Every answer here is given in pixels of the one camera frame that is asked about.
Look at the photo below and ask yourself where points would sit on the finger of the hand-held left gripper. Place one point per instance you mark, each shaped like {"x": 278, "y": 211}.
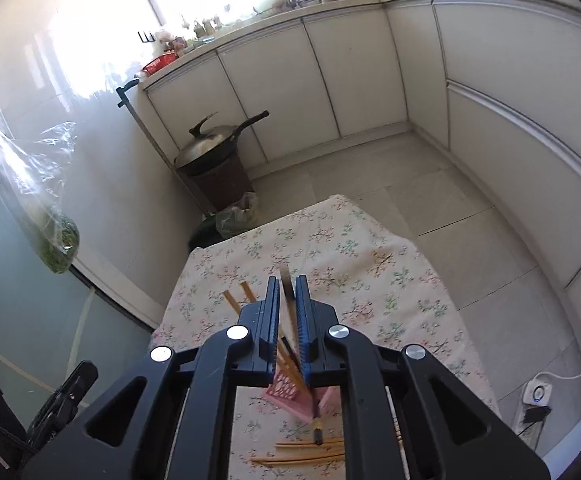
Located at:
{"x": 73, "y": 395}

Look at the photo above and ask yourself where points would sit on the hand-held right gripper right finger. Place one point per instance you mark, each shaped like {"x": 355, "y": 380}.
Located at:
{"x": 304, "y": 330}

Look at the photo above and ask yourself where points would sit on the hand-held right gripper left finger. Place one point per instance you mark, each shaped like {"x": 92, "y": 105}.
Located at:
{"x": 273, "y": 330}

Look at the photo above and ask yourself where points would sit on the pink perforated utensil holder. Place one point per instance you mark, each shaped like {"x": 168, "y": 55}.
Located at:
{"x": 285, "y": 396}

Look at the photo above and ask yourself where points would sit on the black chopstick with gold band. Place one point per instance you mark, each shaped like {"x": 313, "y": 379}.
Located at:
{"x": 317, "y": 435}

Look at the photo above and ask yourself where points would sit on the row of bamboo chopsticks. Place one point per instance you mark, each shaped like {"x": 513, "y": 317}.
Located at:
{"x": 295, "y": 457}

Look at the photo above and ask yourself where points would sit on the floral tablecloth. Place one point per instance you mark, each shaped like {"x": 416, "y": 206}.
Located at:
{"x": 370, "y": 285}

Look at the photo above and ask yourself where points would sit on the frosted glass sliding door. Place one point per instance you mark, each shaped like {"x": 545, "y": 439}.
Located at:
{"x": 30, "y": 320}

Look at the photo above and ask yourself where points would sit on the clear plastic bag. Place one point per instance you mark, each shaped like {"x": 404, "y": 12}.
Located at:
{"x": 238, "y": 217}

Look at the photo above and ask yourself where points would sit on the brown bucket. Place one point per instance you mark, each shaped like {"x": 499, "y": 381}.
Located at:
{"x": 225, "y": 182}

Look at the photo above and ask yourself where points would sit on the plastic bag of green vegetables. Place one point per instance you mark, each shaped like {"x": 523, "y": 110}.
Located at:
{"x": 55, "y": 240}

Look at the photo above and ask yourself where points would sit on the steel wok lid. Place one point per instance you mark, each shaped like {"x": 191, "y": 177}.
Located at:
{"x": 205, "y": 142}

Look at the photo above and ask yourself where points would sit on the black wok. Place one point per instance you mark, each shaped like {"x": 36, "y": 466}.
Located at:
{"x": 248, "y": 125}

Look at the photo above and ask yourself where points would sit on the white power strip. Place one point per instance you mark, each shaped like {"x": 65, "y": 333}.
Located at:
{"x": 535, "y": 400}

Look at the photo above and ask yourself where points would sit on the black metal stand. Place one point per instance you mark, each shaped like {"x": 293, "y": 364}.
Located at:
{"x": 143, "y": 120}

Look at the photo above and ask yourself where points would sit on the red basket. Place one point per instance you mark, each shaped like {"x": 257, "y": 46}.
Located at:
{"x": 160, "y": 62}

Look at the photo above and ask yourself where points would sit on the white kitchen cabinets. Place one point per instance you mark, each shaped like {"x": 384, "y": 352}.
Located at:
{"x": 495, "y": 85}

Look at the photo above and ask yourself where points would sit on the row of small bottles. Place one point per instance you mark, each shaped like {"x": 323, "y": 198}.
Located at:
{"x": 200, "y": 27}

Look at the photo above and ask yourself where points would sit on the black wall hook rack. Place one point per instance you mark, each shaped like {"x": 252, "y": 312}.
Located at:
{"x": 146, "y": 36}

